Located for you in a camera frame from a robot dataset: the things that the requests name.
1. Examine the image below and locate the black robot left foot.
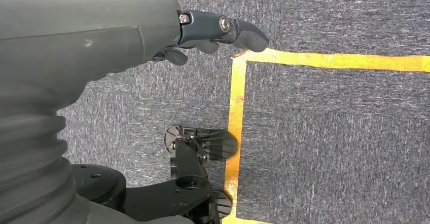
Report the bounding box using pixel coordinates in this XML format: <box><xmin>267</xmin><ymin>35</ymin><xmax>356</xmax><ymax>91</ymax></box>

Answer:
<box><xmin>164</xmin><ymin>125</ymin><xmax>238</xmax><ymax>162</ymax></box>

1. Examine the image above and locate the black robot left leg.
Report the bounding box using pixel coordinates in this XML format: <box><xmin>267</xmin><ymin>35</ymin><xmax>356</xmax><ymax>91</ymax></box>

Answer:
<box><xmin>70</xmin><ymin>137</ymin><xmax>219</xmax><ymax>223</ymax></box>

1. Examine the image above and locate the yellow floor tape square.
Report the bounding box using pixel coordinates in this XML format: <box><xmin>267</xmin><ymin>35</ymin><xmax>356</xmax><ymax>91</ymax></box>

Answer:
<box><xmin>222</xmin><ymin>49</ymin><xmax>430</xmax><ymax>224</ymax></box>

